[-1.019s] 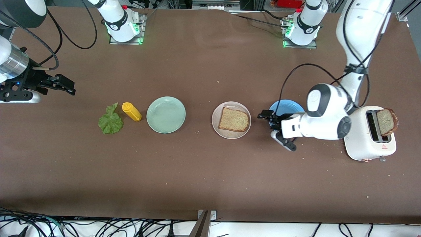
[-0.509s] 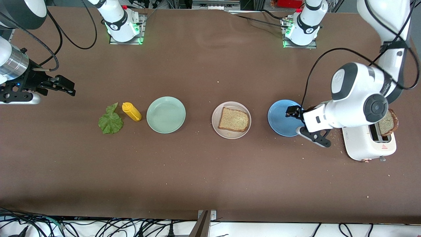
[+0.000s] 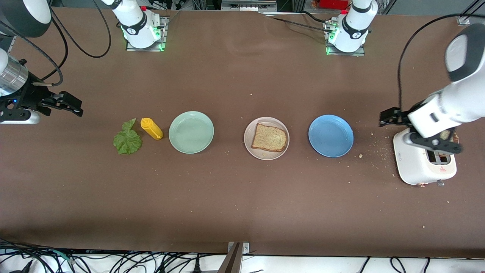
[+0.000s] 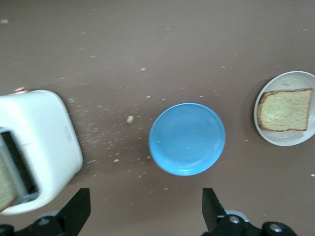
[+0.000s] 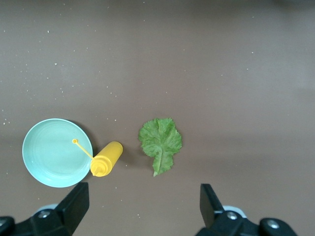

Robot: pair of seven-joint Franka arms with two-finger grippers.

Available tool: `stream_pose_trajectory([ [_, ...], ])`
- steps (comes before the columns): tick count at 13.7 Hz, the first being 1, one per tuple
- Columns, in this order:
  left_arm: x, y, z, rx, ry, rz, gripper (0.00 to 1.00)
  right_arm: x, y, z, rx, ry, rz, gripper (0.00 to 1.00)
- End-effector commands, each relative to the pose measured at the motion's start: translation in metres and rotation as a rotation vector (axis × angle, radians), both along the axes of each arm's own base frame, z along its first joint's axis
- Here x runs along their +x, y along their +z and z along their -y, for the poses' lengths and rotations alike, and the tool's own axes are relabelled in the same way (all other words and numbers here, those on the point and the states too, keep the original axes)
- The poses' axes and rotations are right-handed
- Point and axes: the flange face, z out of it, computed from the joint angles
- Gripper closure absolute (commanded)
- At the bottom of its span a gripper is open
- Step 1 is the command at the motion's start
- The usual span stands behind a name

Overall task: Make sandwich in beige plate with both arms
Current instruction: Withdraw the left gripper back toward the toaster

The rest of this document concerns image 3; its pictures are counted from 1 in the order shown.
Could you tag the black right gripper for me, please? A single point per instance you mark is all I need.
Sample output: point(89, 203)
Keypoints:
point(33, 95)

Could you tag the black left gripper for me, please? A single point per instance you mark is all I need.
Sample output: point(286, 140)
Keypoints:
point(401, 117)

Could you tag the green lettuce leaf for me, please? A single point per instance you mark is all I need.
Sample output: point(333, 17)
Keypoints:
point(128, 142)

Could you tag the yellow mustard squeeze bottle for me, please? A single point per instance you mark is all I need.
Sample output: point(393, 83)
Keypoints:
point(152, 129)

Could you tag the brown bread slice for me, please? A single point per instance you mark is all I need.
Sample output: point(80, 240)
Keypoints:
point(269, 138)
point(445, 134)

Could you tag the blue plate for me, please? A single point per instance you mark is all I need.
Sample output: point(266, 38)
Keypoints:
point(330, 136)

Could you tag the pale green plate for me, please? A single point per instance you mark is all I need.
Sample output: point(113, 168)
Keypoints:
point(191, 132)

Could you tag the beige plate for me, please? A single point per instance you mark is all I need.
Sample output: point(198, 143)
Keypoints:
point(250, 149)

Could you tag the white toaster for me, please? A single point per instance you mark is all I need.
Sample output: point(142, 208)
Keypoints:
point(407, 163)

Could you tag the aluminium corner profile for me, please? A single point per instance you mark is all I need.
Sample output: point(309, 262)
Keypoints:
point(463, 19)

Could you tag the red box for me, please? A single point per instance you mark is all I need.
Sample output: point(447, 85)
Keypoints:
point(333, 3)

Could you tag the grey metal box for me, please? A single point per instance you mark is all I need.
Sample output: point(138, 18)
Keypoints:
point(248, 5)

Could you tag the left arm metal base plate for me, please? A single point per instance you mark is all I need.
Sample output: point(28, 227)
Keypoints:
point(360, 54)

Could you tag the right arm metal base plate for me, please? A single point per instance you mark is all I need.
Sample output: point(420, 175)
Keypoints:
point(164, 38)

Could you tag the aluminium profile with bracket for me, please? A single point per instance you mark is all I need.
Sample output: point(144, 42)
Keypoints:
point(232, 261)

